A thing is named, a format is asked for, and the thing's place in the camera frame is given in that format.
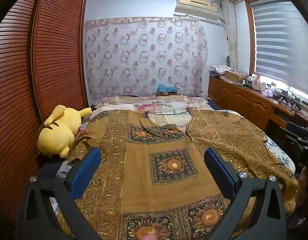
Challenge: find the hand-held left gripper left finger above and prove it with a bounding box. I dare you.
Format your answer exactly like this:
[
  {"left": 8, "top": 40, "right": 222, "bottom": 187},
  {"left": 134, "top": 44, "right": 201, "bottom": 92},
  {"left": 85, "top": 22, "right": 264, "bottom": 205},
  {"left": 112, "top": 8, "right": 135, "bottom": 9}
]
[{"left": 17, "top": 147, "right": 104, "bottom": 240}]

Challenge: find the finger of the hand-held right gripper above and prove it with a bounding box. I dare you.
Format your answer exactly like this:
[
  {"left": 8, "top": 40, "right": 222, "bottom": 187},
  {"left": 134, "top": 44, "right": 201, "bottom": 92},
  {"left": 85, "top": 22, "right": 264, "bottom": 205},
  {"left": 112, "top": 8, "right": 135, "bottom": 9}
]
[{"left": 279, "top": 122, "right": 308, "bottom": 140}]

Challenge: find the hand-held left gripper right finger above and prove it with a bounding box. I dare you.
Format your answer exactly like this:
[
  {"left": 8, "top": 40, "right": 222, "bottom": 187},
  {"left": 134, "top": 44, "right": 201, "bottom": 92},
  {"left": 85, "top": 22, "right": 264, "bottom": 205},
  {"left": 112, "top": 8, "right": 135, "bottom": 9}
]
[{"left": 204, "top": 148, "right": 287, "bottom": 240}]

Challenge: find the golden brown patterned garment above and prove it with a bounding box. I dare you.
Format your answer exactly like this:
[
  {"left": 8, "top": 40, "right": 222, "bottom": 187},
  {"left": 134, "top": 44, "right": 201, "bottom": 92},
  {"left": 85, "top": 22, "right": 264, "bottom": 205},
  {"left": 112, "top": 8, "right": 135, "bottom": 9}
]
[{"left": 66, "top": 109, "right": 298, "bottom": 240}]

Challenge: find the person's left hand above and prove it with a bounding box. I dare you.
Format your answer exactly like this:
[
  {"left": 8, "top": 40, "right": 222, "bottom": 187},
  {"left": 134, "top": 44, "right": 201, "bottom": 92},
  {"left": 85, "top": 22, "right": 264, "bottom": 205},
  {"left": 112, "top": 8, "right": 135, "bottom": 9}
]
[{"left": 139, "top": 232, "right": 159, "bottom": 240}]

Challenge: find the blue floral sheet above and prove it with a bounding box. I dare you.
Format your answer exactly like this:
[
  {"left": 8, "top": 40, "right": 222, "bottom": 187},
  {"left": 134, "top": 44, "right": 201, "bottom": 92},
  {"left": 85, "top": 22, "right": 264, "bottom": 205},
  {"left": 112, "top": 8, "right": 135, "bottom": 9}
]
[{"left": 49, "top": 135, "right": 297, "bottom": 223}]

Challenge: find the black desk gadget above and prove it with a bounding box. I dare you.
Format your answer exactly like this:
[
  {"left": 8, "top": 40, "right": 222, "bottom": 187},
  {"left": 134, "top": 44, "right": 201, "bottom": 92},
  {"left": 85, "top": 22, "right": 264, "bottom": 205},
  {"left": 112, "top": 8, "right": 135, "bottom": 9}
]
[{"left": 273, "top": 89, "right": 302, "bottom": 112}]

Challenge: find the yellow plush toy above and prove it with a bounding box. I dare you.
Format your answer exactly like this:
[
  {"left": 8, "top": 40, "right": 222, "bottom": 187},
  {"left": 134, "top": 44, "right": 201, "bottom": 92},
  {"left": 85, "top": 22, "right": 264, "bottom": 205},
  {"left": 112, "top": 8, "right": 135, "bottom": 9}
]
[{"left": 37, "top": 104, "right": 92, "bottom": 158}]

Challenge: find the wooden side cabinet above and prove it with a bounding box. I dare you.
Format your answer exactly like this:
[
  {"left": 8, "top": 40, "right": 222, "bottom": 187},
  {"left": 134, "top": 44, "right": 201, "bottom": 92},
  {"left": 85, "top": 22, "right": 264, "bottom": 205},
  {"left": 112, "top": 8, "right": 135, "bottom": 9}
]
[{"left": 208, "top": 76, "right": 308, "bottom": 135}]

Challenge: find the pink bottle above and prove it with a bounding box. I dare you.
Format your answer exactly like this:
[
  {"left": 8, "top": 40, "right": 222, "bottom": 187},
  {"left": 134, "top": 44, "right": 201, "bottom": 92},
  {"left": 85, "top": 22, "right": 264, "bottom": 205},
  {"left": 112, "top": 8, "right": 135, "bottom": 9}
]
[{"left": 252, "top": 74, "right": 262, "bottom": 90}]

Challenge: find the navy bed sheet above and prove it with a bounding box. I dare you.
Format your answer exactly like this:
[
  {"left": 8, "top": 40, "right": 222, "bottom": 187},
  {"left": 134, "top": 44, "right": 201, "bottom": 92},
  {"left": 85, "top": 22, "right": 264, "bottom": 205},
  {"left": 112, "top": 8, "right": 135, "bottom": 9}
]
[{"left": 206, "top": 97, "right": 222, "bottom": 111}]

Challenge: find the open cardboard box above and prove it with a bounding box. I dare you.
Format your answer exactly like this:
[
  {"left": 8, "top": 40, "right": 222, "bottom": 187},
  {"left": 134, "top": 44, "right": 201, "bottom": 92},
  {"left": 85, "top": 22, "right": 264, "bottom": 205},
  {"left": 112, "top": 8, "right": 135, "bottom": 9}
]
[{"left": 224, "top": 70, "right": 250, "bottom": 83}]

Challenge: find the striped window blind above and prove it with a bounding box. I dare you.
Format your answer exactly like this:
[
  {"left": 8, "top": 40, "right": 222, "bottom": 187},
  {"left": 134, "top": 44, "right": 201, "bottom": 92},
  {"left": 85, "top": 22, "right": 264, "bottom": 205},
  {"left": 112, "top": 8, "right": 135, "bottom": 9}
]
[{"left": 250, "top": 0, "right": 308, "bottom": 100}]

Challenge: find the pink floral blanket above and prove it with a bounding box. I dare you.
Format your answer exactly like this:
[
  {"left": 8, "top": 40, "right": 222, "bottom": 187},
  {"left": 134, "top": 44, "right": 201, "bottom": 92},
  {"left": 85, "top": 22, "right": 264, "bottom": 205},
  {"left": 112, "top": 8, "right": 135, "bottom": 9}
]
[{"left": 90, "top": 95, "right": 216, "bottom": 127}]

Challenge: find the folded floral cloth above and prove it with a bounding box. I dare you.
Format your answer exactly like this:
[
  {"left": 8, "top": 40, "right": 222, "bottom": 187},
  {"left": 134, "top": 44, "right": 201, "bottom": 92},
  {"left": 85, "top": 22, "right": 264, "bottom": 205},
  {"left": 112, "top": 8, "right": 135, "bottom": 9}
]
[{"left": 209, "top": 64, "right": 232, "bottom": 75}]

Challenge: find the lace window curtain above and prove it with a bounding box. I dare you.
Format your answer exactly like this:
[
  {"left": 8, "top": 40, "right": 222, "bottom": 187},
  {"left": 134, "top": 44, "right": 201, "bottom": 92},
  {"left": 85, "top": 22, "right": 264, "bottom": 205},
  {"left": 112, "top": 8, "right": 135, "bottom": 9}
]
[{"left": 221, "top": 0, "right": 238, "bottom": 69}]

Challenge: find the wooden louvered wardrobe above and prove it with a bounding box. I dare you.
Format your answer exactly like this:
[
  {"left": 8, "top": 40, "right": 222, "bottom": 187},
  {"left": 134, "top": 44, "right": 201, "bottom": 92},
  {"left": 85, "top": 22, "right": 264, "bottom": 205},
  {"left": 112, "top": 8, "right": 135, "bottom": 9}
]
[{"left": 0, "top": 0, "right": 89, "bottom": 230}]

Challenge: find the beige air conditioner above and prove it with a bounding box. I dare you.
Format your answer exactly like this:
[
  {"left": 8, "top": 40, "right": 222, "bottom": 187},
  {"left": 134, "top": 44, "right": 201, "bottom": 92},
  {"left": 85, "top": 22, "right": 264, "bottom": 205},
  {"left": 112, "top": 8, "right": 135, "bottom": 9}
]
[{"left": 174, "top": 0, "right": 219, "bottom": 21}]

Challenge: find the wooden window frame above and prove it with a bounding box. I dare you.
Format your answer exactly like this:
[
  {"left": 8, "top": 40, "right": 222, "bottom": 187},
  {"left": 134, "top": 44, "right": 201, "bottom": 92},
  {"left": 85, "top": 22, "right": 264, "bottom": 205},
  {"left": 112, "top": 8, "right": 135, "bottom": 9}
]
[{"left": 245, "top": 0, "right": 256, "bottom": 75}]

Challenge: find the circle patterned wall curtain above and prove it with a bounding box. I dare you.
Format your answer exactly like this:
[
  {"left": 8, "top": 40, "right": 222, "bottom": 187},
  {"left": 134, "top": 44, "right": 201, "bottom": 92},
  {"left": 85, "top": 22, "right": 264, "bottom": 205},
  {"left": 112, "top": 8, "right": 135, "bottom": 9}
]
[{"left": 83, "top": 17, "right": 209, "bottom": 98}]

